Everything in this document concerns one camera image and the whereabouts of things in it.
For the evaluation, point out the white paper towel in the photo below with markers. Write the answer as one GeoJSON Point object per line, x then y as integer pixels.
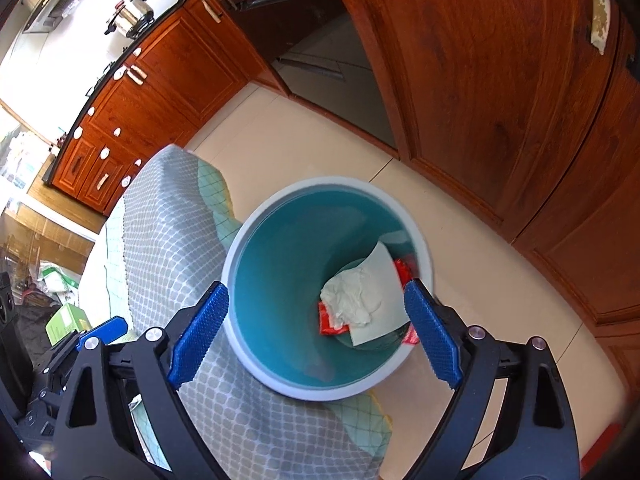
{"type": "Point", "coordinates": [367, 294]}

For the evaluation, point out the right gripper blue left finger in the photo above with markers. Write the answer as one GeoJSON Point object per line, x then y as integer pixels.
{"type": "Point", "coordinates": [204, 322]}

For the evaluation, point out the red orange snack bag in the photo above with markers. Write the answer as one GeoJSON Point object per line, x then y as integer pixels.
{"type": "Point", "coordinates": [370, 309]}

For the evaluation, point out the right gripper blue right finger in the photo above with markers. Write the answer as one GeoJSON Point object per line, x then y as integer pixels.
{"type": "Point", "coordinates": [439, 346]}

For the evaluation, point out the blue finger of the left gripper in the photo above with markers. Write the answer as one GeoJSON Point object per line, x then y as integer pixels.
{"type": "Point", "coordinates": [107, 332]}

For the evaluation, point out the patterned tablecloth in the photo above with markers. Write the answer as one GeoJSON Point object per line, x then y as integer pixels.
{"type": "Point", "coordinates": [157, 263]}

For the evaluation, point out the teal trash bin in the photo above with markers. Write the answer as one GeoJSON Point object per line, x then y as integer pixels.
{"type": "Point", "coordinates": [283, 255]}

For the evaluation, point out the steel pot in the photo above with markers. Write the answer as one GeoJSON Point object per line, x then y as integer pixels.
{"type": "Point", "coordinates": [130, 18]}

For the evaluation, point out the green cardboard box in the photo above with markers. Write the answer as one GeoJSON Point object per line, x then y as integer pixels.
{"type": "Point", "coordinates": [67, 319]}

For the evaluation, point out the wooden kitchen cabinets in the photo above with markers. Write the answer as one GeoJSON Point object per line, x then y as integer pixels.
{"type": "Point", "coordinates": [525, 111]}

